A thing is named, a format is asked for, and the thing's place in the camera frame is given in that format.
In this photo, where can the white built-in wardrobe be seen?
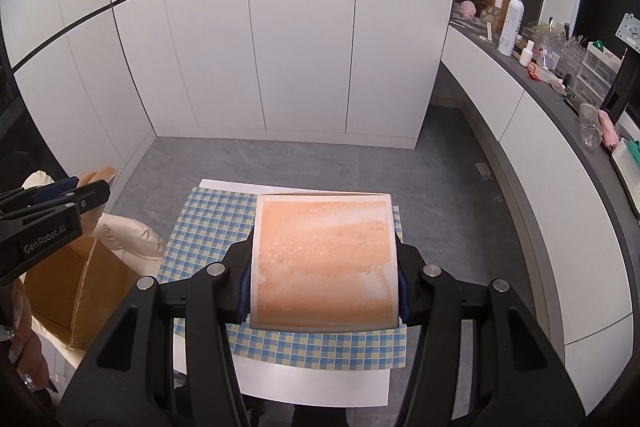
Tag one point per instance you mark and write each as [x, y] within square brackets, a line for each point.
[300, 57]

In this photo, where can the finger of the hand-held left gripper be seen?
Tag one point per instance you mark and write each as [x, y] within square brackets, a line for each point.
[50, 192]
[90, 197]

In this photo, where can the small white box orange face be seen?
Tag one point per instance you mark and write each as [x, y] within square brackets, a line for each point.
[320, 257]

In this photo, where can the brown cardboard box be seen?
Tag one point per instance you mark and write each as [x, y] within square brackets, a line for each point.
[55, 287]

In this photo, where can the white spray bottle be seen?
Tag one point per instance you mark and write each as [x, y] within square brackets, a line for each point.
[511, 27]

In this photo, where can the small floor fitting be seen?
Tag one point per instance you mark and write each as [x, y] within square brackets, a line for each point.
[483, 170]

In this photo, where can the clear plastic bottle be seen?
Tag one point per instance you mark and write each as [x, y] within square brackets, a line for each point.
[589, 127]

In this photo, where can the clear acrylic organizer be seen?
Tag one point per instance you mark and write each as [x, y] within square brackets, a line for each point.
[555, 42]

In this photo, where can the pink cloth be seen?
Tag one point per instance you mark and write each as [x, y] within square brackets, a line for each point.
[609, 129]

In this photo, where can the brown carton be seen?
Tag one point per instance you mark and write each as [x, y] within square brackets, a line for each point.
[497, 2]

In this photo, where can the white bristle tray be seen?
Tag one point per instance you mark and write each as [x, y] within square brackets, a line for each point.
[629, 167]

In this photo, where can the small white bottle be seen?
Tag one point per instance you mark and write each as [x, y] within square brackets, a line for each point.
[527, 58]

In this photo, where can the black stand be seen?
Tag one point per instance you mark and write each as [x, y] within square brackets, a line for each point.
[622, 87]

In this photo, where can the white table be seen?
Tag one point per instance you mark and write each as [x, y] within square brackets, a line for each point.
[310, 382]

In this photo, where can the blue yellow checkered tablecloth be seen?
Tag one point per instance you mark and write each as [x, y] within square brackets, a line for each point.
[210, 227]

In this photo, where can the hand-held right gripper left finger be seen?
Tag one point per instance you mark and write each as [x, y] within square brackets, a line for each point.
[243, 294]

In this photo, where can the white cabinet dark countertop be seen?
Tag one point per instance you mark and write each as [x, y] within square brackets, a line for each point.
[540, 147]

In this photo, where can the metal bracket plate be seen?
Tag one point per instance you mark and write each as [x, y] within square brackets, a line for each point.
[629, 27]

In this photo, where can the person's left hand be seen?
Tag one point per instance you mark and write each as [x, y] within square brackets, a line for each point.
[20, 332]

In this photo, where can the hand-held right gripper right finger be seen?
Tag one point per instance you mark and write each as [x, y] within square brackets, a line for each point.
[406, 302]

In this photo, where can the cream padded chair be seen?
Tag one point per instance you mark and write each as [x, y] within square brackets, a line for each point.
[135, 237]

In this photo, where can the small pink fluffy toy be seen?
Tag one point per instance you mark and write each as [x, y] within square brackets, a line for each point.
[467, 8]

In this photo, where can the white drawer organizer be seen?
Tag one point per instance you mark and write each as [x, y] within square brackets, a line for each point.
[597, 69]

